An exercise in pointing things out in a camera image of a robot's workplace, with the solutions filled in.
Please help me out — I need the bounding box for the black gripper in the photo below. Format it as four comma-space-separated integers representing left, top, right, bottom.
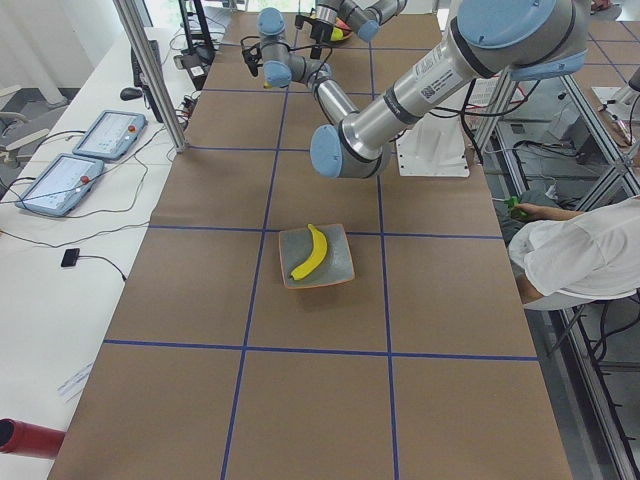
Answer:
310, 18, 334, 44

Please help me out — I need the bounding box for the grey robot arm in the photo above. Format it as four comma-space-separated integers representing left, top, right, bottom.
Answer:
257, 0, 590, 179
311, 0, 407, 43

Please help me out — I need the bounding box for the woven fruit basket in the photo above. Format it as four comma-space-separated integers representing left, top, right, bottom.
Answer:
329, 18, 353, 44

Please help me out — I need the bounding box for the grey square plate orange rim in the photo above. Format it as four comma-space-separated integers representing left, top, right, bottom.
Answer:
279, 224, 355, 289

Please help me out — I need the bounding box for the black computer mouse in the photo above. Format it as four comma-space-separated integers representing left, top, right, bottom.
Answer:
120, 87, 143, 101

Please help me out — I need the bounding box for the blue teach pendant far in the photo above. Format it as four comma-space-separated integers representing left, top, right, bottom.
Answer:
72, 110, 147, 161

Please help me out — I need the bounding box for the blue teach pendant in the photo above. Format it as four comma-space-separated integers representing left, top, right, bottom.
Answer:
72, 110, 147, 161
14, 154, 104, 217

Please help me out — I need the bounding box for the blue teach pendant near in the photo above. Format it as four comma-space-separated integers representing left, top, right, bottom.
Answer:
14, 154, 104, 217

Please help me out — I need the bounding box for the person in white shirt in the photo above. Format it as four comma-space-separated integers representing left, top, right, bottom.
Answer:
505, 196, 639, 311

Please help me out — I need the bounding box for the small black box device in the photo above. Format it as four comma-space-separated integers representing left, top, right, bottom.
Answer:
60, 248, 80, 268

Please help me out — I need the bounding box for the brown paper table mat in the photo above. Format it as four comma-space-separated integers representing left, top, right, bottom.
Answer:
50, 13, 571, 479

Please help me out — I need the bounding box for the red cylinder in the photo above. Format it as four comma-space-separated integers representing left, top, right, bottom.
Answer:
1, 418, 66, 459

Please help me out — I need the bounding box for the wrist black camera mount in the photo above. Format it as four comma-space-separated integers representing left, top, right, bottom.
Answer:
240, 36, 262, 78
294, 14, 314, 30

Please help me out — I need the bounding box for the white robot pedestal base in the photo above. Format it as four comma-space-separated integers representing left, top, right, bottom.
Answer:
395, 87, 470, 178

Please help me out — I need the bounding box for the aluminium frame post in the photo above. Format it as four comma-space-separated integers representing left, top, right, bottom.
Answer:
113, 0, 187, 153

